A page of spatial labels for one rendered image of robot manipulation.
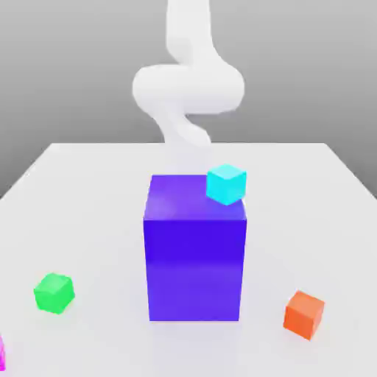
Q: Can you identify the small orange cube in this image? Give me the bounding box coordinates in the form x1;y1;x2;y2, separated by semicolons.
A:
282;289;325;342

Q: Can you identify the large purple box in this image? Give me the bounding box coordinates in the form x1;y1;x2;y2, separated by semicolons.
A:
142;174;247;323

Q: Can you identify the small green cube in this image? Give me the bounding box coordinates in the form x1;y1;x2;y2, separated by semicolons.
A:
32;272;76;315

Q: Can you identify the small cyan cube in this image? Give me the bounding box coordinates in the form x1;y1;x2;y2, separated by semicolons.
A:
205;163;247;206

